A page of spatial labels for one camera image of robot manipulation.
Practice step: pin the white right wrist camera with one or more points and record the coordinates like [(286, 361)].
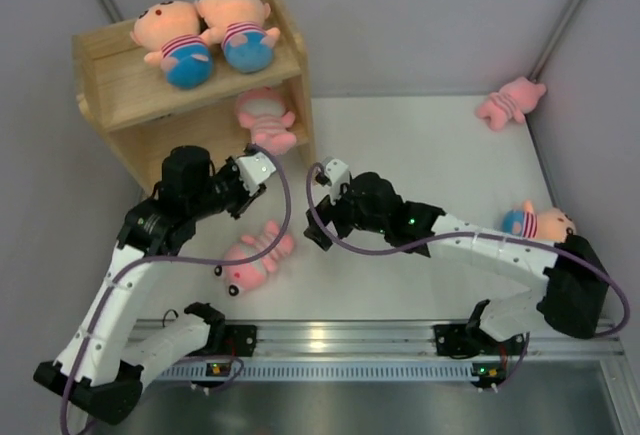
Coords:
[(335, 175)]

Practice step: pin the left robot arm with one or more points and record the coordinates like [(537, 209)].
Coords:
[(97, 371)]

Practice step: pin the wooden two-tier shelf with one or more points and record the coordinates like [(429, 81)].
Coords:
[(141, 118)]

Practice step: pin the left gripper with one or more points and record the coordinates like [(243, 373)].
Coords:
[(244, 199)]

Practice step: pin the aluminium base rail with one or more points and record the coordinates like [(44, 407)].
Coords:
[(383, 351)]

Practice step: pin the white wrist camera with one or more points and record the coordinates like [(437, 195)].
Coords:
[(254, 170), (335, 175)]

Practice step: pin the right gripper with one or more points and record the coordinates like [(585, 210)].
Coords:
[(330, 212)]

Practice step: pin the boy plush doll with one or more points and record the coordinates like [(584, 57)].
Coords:
[(548, 225), (170, 33), (239, 28)]

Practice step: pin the pink frog plush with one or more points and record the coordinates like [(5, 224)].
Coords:
[(512, 102), (249, 276), (265, 114)]

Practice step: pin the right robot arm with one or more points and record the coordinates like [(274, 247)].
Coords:
[(566, 284)]

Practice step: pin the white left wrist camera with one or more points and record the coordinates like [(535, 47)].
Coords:
[(254, 170)]

